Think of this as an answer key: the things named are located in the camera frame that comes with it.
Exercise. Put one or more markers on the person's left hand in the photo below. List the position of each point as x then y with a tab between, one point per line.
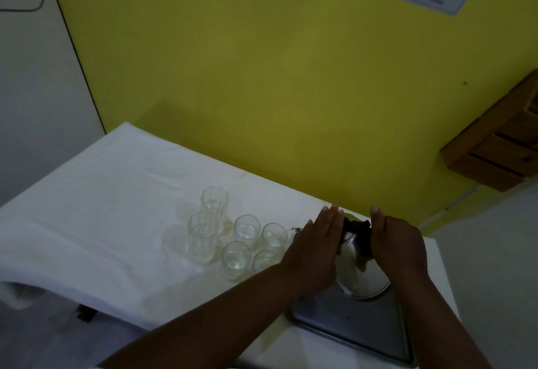
309	261

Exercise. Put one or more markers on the person's right hand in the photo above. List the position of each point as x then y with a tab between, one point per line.
399	251

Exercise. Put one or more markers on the person's right thumb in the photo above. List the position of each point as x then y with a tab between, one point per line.
377	218

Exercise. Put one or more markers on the person's left little finger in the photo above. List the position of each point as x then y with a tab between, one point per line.
310	228

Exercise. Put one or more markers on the person's left middle finger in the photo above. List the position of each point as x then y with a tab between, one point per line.
333	218

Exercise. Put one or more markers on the person's left forearm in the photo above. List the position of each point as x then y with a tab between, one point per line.
218	326

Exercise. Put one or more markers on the person's right forearm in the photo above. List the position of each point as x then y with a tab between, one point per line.
437	322

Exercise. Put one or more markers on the small round drinking glass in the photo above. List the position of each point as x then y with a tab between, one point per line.
247	232
264	260
274	238
235	261

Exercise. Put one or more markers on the tall faceted drinking glass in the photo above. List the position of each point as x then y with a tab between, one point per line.
202	238
214	204

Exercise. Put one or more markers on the steel tray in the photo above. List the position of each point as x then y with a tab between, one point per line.
357	326

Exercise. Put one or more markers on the white tablecloth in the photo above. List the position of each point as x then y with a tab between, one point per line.
105	200

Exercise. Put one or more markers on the white wall conduit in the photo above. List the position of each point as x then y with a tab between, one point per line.
458	202

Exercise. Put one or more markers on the wooden wall rack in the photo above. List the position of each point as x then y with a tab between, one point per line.
500	150

